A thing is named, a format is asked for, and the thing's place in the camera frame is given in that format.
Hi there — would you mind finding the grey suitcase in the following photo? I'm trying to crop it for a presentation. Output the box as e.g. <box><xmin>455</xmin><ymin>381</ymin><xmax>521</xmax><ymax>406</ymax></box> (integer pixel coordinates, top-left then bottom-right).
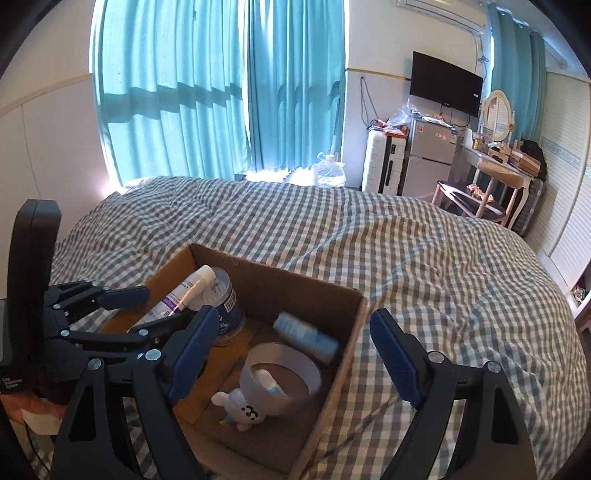
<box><xmin>512</xmin><ymin>178</ymin><xmax>546</xmax><ymax>236</ymax></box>

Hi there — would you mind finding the white tape roll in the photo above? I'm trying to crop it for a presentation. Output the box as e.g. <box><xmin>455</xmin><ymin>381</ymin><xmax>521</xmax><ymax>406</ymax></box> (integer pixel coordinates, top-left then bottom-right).
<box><xmin>239</xmin><ymin>342</ymin><xmax>323</xmax><ymax>418</ymax></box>

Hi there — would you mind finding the hanging wall cable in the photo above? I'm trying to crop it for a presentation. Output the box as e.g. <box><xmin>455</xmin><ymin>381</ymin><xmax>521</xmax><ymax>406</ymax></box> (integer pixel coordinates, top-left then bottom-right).
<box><xmin>360</xmin><ymin>76</ymin><xmax>377</xmax><ymax>127</ymax></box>

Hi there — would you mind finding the white air conditioner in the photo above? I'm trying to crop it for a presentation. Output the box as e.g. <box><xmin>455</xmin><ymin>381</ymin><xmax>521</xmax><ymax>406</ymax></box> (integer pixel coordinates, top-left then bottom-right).
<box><xmin>396</xmin><ymin>0</ymin><xmax>488</xmax><ymax>35</ymax></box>

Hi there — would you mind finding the wide teal curtain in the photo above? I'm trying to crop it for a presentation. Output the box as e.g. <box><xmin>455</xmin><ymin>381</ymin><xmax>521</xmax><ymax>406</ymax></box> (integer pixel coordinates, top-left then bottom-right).
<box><xmin>92</xmin><ymin>0</ymin><xmax>252</xmax><ymax>188</ymax></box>

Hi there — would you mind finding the black bag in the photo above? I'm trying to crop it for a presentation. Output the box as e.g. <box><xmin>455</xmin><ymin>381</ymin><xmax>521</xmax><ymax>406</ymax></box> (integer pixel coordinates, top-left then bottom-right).
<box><xmin>519</xmin><ymin>136</ymin><xmax>548</xmax><ymax>181</ymax></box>

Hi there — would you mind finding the blue bottle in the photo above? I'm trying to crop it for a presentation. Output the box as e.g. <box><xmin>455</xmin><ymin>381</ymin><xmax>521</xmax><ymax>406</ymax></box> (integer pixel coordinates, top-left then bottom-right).
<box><xmin>272</xmin><ymin>311</ymin><xmax>341</xmax><ymax>365</ymax></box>

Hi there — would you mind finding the white dressing table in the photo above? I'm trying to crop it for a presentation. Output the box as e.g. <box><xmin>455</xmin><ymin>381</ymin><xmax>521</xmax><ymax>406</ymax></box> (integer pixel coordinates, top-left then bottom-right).
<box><xmin>462</xmin><ymin>143</ymin><xmax>543</xmax><ymax>232</ymax></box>

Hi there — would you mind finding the blue labelled round tin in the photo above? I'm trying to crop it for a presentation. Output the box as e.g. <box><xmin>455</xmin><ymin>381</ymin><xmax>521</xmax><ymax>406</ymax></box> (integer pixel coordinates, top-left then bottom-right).
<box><xmin>198</xmin><ymin>268</ymin><xmax>246</xmax><ymax>347</ymax></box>

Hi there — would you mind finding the orange snack bag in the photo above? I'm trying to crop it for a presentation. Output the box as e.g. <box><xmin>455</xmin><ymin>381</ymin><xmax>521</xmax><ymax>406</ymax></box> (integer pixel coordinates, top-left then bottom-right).
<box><xmin>369</xmin><ymin>119</ymin><xmax>411</xmax><ymax>138</ymax></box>

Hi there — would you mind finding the black wall television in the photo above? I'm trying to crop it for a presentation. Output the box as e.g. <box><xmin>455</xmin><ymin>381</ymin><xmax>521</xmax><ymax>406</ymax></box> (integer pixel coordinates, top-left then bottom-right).
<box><xmin>411</xmin><ymin>51</ymin><xmax>484</xmax><ymax>118</ymax></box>

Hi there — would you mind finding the white plush toy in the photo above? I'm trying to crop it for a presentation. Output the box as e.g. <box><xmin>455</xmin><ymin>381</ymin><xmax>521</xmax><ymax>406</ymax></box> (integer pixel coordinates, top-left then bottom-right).
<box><xmin>211</xmin><ymin>388</ymin><xmax>273</xmax><ymax>432</ymax></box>

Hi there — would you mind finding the wooden chair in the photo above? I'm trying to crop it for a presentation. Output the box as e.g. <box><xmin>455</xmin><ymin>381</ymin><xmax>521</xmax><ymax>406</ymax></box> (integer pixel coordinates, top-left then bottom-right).
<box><xmin>431</xmin><ymin>159</ymin><xmax>532</xmax><ymax>227</ymax></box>

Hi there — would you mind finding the cardboard box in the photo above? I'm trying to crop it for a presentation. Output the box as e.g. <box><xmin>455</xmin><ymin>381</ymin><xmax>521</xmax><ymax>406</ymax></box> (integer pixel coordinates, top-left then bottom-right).
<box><xmin>99</xmin><ymin>242</ymin><xmax>370</xmax><ymax>480</ymax></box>

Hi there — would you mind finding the clear plastic bag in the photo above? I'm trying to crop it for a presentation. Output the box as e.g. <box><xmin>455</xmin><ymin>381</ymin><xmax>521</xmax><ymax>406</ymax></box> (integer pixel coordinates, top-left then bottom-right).
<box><xmin>387</xmin><ymin>98</ymin><xmax>423</xmax><ymax>127</ymax></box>

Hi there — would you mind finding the oval white mirror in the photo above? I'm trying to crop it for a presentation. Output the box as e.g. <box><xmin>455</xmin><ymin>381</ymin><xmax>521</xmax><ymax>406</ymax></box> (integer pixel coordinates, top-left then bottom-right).
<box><xmin>480</xmin><ymin>89</ymin><xmax>515</xmax><ymax>144</ymax></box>

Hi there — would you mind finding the white and purple tube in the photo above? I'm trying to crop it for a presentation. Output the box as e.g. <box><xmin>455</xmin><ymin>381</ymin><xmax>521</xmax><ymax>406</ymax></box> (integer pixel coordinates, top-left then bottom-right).
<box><xmin>128</xmin><ymin>264</ymin><xmax>217</xmax><ymax>330</ymax></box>

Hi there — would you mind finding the white sliding wardrobe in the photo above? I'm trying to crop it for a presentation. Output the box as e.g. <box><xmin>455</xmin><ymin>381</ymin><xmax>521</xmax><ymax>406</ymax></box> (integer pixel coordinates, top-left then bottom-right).
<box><xmin>526</xmin><ymin>67</ymin><xmax>591</xmax><ymax>333</ymax></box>

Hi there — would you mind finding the narrow teal curtain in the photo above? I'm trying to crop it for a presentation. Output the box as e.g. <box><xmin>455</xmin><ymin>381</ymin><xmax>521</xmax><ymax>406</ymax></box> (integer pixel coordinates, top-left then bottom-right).
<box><xmin>487</xmin><ymin>2</ymin><xmax>548</xmax><ymax>144</ymax></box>

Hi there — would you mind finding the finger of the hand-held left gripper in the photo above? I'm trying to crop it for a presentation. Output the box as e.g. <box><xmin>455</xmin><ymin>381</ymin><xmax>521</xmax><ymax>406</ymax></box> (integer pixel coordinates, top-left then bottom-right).
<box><xmin>58</xmin><ymin>310</ymin><xmax>199</xmax><ymax>365</ymax></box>
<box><xmin>44</xmin><ymin>281</ymin><xmax>150</xmax><ymax>324</ymax></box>

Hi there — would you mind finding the grey checked blanket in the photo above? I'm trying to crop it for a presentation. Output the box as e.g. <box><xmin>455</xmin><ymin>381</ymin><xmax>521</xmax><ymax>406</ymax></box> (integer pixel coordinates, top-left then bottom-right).
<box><xmin>48</xmin><ymin>175</ymin><xmax>589</xmax><ymax>480</ymax></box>

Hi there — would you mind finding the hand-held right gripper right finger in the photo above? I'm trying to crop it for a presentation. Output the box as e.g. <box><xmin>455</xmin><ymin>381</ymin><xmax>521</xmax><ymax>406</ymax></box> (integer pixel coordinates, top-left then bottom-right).
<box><xmin>369</xmin><ymin>308</ymin><xmax>539</xmax><ymax>480</ymax></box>

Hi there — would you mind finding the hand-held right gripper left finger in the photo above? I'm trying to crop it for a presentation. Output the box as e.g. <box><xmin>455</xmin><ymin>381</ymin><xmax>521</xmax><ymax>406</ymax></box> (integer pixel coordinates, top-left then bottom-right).
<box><xmin>51</xmin><ymin>305</ymin><xmax>220</xmax><ymax>480</ymax></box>

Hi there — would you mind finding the silver small fridge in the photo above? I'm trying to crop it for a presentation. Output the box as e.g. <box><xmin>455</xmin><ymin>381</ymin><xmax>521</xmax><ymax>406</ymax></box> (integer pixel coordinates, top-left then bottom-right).
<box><xmin>401</xmin><ymin>117</ymin><xmax>458</xmax><ymax>201</ymax></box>

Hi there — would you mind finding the clear water jug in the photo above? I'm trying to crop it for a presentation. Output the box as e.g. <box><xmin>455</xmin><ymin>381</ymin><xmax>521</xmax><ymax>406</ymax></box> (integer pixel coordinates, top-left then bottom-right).
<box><xmin>310</xmin><ymin>152</ymin><xmax>347</xmax><ymax>188</ymax></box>

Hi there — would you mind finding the white ribbed suitcase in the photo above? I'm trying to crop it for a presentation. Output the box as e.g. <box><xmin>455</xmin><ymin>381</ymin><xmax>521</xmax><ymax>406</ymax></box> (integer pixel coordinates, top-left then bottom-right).
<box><xmin>362</xmin><ymin>131</ymin><xmax>407</xmax><ymax>195</ymax></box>

